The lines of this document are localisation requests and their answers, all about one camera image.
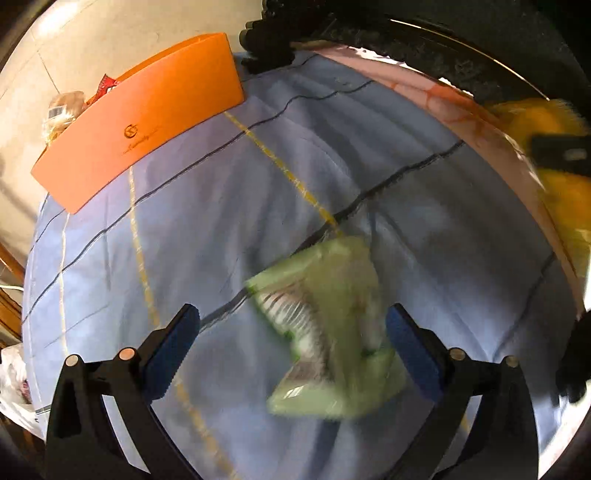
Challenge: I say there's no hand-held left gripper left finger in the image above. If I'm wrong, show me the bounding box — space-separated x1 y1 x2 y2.
44 303 204 480

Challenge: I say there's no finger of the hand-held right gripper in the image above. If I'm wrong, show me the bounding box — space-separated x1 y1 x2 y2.
530 134 591 173

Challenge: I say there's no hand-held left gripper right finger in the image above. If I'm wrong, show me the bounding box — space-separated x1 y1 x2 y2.
383 303 541 480

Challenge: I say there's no yellow fuzzy object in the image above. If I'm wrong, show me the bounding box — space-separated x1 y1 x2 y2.
488 97 591 280

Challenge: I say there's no light green snack packet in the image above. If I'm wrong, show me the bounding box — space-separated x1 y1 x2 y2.
244 236 408 420

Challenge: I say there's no orange cardboard box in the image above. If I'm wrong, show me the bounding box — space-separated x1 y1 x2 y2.
30 32 245 215

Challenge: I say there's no blue checked blanket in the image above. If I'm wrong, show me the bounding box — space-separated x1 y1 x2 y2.
21 48 583 480

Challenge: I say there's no white plastic bag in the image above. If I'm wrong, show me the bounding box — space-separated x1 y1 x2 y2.
0 344 48 435

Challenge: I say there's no dark carved wooden furniture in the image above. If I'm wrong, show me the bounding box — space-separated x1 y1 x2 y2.
239 0 591 121

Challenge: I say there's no wooden chair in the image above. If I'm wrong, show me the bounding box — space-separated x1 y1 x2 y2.
0 240 27 343

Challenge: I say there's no clear bread packet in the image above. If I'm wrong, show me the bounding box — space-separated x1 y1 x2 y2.
42 90 89 145

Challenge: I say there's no red snack packet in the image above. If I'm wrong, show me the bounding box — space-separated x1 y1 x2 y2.
85 74 122 103

